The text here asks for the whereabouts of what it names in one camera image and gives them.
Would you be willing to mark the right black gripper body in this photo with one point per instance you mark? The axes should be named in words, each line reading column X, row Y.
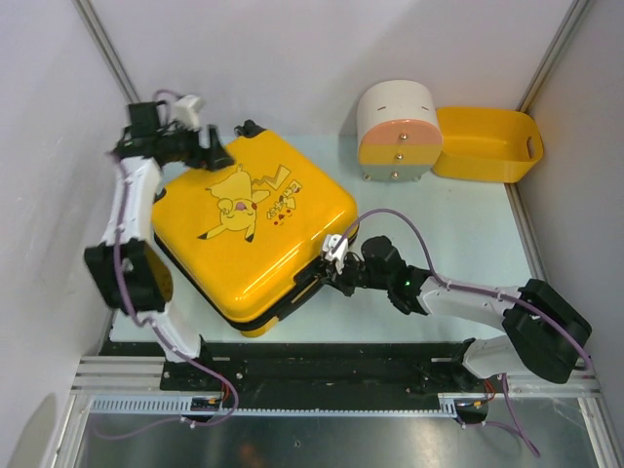
column 352, row 275

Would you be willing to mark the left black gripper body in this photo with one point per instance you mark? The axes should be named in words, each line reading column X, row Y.
column 185, row 146

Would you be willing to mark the yellow Pikachu suitcase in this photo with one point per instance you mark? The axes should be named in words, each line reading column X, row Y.
column 249, row 237

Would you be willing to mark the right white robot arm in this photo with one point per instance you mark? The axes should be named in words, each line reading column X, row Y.
column 539, row 330

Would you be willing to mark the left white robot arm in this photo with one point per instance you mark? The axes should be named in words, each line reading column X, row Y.
column 130, row 276

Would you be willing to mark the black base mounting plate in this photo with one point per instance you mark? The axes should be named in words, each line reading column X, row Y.
column 435, row 365

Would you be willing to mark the white round drawer cabinet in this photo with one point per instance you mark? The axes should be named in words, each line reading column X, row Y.
column 399, row 137

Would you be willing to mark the yellow plastic basket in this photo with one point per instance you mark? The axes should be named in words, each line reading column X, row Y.
column 487, row 144

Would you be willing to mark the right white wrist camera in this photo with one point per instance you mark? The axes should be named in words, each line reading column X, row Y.
column 334, row 247

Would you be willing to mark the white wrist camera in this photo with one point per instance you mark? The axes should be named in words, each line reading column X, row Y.
column 186, row 111
column 334, row 247

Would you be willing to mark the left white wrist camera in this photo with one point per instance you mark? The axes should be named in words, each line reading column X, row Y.
column 186, row 111

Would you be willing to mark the aluminium frame rail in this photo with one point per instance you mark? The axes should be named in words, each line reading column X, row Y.
column 138, row 385

